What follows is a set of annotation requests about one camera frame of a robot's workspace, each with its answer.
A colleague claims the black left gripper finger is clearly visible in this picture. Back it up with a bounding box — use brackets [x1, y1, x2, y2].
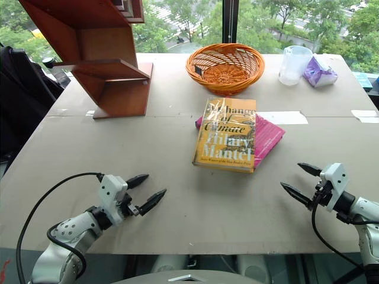
[138, 189, 168, 217]
[125, 173, 150, 190]

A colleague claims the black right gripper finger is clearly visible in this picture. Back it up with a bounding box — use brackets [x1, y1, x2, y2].
[297, 162, 323, 178]
[280, 182, 314, 211]

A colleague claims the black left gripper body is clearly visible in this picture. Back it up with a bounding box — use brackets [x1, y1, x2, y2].
[117, 192, 141, 218]

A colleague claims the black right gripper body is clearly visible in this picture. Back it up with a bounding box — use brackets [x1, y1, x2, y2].
[310, 180, 335, 209]

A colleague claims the pink book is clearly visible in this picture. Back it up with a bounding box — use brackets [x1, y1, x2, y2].
[195, 112, 287, 170]

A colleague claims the yellow Hilary Mantel book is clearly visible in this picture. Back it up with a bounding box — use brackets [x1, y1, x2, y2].
[191, 97, 257, 175]

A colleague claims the brown wooden shelf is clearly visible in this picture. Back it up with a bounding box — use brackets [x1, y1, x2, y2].
[18, 0, 154, 120]

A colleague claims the white paper tape strip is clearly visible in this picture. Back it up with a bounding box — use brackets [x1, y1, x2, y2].
[351, 109, 379, 124]

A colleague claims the purple tissue pack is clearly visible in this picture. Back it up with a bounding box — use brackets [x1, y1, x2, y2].
[302, 53, 339, 88]

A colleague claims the blue box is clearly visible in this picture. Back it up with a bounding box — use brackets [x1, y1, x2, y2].
[352, 71, 374, 91]

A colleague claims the clear plastic container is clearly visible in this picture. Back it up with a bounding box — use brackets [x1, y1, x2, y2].
[278, 45, 313, 86]

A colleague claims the orange woven basket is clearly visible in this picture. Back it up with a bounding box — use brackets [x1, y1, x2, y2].
[185, 43, 265, 97]

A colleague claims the black backpack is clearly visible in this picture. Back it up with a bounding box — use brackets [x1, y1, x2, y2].
[0, 42, 72, 166]

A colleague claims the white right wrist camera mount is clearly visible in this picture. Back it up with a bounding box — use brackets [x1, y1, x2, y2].
[319, 162, 348, 212]

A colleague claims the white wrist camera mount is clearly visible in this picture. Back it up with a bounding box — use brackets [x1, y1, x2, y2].
[319, 162, 348, 212]
[98, 174, 129, 227]

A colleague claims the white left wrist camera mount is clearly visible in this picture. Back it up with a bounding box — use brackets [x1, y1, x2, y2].
[98, 174, 129, 227]

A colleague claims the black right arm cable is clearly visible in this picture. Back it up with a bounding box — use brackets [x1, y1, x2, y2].
[310, 192, 379, 276]

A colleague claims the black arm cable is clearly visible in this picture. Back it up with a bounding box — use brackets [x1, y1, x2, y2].
[15, 172, 105, 284]
[310, 192, 379, 276]

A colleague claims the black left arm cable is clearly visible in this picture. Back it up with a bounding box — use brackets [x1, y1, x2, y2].
[15, 172, 105, 284]

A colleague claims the black window frame post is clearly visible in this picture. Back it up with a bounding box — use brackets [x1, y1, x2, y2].
[222, 0, 239, 44]

